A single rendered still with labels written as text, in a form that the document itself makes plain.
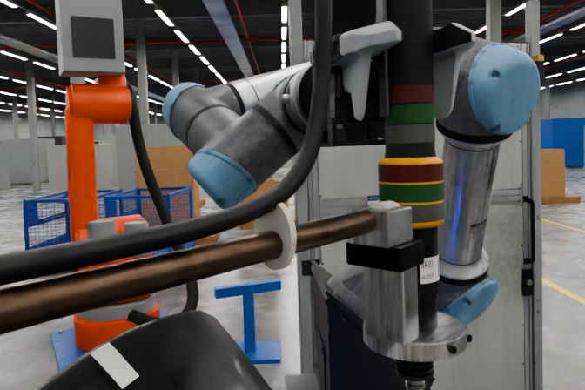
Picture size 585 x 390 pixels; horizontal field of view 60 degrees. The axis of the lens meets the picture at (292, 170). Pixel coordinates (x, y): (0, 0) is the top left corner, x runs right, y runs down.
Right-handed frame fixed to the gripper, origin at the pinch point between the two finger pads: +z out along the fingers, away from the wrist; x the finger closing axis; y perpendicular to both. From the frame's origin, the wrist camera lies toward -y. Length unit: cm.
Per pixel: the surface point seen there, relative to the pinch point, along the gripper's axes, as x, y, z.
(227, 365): 12.1, 23.6, -9.5
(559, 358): -241, 161, -270
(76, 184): 90, 31, -394
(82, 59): 78, -62, -376
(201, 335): 13.9, 21.8, -11.4
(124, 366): 19.3, 21.4, -6.0
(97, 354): 20.9, 20.4, -6.1
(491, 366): -128, 115, -182
